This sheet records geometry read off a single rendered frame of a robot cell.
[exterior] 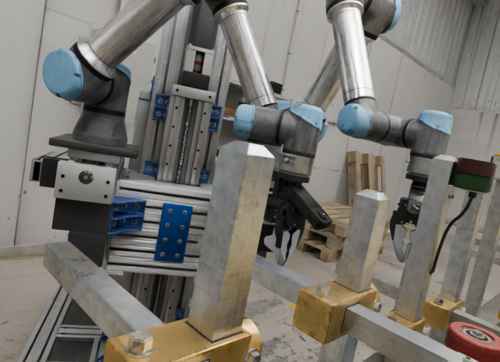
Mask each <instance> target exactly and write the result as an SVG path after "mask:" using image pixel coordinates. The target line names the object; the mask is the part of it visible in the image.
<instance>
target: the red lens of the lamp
mask: <svg viewBox="0 0 500 362"><path fill-rule="evenodd" d="M496 168H497V165H496V164H490V163H486V162H482V161H474V160H469V159H464V158H457V161H456V165H455V171H460V172H467V173H472V174H476V175H483V176H487V177H491V178H494V176H495V173H496Z"/></svg>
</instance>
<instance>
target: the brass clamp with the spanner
mask: <svg viewBox="0 0 500 362"><path fill-rule="evenodd" d="M395 313H396V310H395V311H393V312H391V313H389V314H387V315H385V316H384V317H387V318H388V317H394V318H396V319H397V323H399V324H400V325H402V326H405V327H407V328H409V329H411V330H413V331H416V332H419V333H421V334H423V335H425V336H427V335H428V333H429V329H427V322H426V319H425V318H424V316H423V315H422V316H421V318H420V319H419V320H417V321H415V322H412V321H410V320H408V319H406V318H404V317H401V316H399V315H398V314H395ZM368 347H370V346H368ZM370 348H371V347H370ZM371 349H373V348H371ZM373 350H375V349H373ZM375 351H376V352H378V351H377V350H375ZM378 353H380V354H382V355H384V354H383V353H381V352H378ZM384 356H386V355H384ZM386 357H387V358H389V357H388V356H386ZM389 359H391V358H389ZM391 360H392V361H395V360H393V359H391Z"/></svg>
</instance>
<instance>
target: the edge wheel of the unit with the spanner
mask: <svg viewBox="0 0 500 362"><path fill-rule="evenodd" d="M445 346H446V347H448V348H450V349H452V350H454V351H456V352H460V353H461V354H463V355H466V356H468V357H470V358H472V359H474V360H476V361H478V362H500V337H498V336H496V335H495V334H493V333H492V332H489V331H487V330H486V329H483V328H481V327H478V326H475V325H472V324H469V323H463V322H453V323H450V324H449V327H448V330H447V333H446V339H445Z"/></svg>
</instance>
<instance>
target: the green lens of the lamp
mask: <svg viewBox="0 0 500 362"><path fill-rule="evenodd" d="M451 185H455V186H458V187H464V188H468V189H472V190H479V191H483V192H487V193H490V191H491V188H492V185H493V179H489V178H482V177H477V176H473V175H466V174H462V173H457V172H454V173H453V176H452V182H451Z"/></svg>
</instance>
